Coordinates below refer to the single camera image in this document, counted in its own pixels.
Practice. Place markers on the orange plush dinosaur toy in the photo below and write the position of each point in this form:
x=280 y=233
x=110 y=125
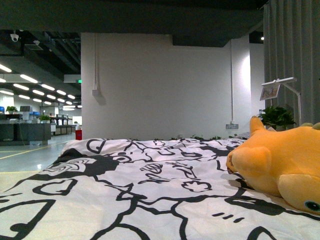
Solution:
x=281 y=163

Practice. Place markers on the black and white patterned duvet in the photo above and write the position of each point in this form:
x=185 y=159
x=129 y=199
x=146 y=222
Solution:
x=101 y=189

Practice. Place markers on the red bin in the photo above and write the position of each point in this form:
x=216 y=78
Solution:
x=78 y=134

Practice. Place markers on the grey checkered pillow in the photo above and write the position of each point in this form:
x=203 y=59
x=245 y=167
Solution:
x=244 y=136

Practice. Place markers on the small framed picture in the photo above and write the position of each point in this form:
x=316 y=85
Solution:
x=269 y=91

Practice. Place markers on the green potted plant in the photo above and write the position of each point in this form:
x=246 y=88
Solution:
x=276 y=117

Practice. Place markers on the white desk lamp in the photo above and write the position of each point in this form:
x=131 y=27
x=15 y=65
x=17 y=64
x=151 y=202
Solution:
x=285 y=82

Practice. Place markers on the dark office counter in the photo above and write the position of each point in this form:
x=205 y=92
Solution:
x=21 y=134

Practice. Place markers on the grey curtain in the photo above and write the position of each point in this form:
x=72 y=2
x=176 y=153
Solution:
x=291 y=30

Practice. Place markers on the wall power socket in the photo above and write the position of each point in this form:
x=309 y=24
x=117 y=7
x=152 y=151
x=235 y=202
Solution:
x=232 y=126

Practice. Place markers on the white wall junction box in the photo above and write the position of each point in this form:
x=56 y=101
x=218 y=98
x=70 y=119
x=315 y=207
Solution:
x=96 y=93

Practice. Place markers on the white dome security camera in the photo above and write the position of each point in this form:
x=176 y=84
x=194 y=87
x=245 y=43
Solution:
x=14 y=37

